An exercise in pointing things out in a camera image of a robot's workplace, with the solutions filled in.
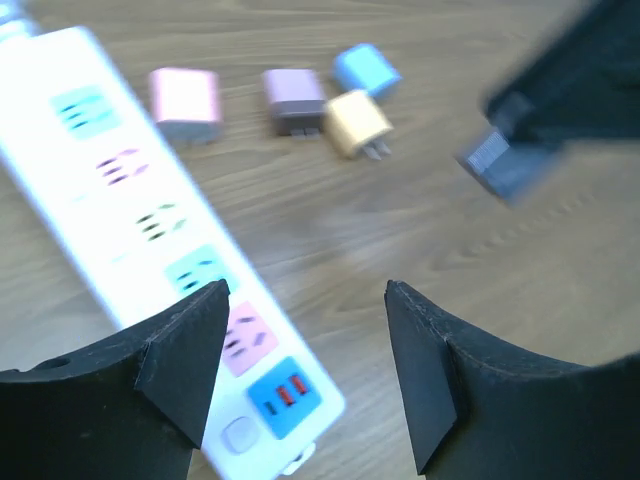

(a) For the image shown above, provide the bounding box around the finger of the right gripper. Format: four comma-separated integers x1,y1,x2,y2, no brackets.
484,1,639,144

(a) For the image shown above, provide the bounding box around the yellow plug adapter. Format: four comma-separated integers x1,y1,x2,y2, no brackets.
324,90,393,160

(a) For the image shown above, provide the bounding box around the blue plug adapter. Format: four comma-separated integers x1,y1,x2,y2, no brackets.
332,43,402,101

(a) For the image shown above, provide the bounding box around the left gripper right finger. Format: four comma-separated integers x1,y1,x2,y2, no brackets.
384,281,639,479

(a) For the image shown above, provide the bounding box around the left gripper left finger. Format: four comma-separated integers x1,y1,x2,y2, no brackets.
1,281,230,480

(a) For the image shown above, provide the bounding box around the pink plug adapter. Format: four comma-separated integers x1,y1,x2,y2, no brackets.
149,67,223,145

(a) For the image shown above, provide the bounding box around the mauve brown plug adapter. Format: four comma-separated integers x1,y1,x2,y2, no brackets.
261,68,327,137

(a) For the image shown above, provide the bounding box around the white power strip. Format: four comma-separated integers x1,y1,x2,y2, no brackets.
1,1,345,479

